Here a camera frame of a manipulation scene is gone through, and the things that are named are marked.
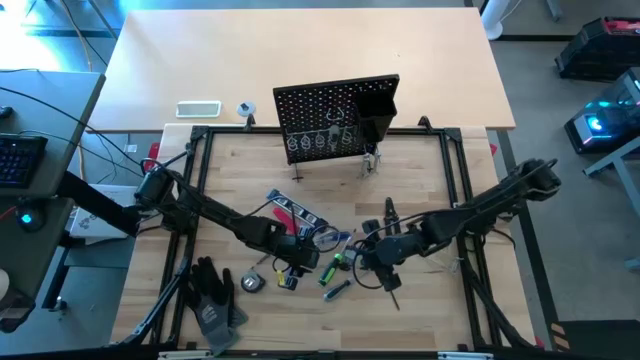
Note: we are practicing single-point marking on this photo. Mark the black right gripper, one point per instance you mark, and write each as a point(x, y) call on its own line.
point(390, 250)

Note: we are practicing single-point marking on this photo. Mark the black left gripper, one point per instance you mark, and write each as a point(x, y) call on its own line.
point(300, 255)

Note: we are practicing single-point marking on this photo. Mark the large chrome combination wrench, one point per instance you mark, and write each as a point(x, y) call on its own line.
point(374, 165)
point(366, 167)

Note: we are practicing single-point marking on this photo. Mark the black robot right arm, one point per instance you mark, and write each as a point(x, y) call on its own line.
point(475, 215)

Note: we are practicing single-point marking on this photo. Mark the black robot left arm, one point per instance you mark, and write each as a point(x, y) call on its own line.
point(215, 215)

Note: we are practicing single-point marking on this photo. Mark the green black screwdriver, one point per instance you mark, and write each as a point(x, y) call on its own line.
point(330, 270)

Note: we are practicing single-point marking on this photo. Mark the black torpedo level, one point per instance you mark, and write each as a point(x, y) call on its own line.
point(300, 209)

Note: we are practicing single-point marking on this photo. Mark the grey black screwdriver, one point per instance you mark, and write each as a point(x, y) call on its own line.
point(337, 290)

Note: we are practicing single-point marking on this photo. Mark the clear zip ties bundle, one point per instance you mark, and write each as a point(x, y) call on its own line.
point(442, 260)

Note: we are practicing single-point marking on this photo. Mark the black tape measure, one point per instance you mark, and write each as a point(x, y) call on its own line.
point(252, 282)

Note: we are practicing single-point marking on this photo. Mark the black grey work glove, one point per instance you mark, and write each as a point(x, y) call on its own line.
point(239, 315)
point(210, 310)

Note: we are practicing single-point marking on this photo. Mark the silver aluminium bar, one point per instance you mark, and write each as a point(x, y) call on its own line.
point(185, 355)
point(465, 356)

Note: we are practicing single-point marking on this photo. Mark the black pegboard bin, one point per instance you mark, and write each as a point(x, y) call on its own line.
point(375, 115)

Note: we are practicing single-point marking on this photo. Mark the red clamp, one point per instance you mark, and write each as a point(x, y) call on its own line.
point(154, 150)
point(494, 149)

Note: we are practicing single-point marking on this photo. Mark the black metal pegboard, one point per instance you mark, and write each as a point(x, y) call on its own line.
point(280, 100)

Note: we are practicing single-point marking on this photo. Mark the grey round disc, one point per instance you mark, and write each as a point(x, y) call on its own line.
point(245, 108)

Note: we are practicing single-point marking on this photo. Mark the white rectangular tray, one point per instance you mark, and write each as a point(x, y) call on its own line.
point(198, 109)

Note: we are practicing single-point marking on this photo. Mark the white printed box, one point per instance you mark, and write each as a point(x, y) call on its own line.
point(100, 220)

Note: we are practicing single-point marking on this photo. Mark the light wood table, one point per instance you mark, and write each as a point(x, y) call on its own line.
point(250, 50)

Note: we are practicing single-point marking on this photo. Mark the black mat orange stripes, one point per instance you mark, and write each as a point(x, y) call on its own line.
point(600, 340)

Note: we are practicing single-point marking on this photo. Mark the grey desk leg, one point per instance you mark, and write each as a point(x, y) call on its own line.
point(620, 175)

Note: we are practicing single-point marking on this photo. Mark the glowing computer tower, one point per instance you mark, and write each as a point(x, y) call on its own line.
point(605, 120)

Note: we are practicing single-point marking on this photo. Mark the grey desk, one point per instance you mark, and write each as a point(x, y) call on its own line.
point(50, 100)

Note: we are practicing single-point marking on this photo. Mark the black keyboard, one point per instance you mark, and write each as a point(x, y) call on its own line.
point(20, 160)

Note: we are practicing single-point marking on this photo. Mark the black computer mouse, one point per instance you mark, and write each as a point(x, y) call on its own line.
point(5, 111)

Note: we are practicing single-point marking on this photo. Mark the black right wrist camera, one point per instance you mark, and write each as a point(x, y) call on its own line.
point(390, 280)

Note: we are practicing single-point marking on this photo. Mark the black aluminium table frame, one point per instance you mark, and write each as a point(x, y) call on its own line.
point(410, 131)

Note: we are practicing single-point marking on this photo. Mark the white pedestal base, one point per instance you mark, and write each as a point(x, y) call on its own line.
point(500, 17)

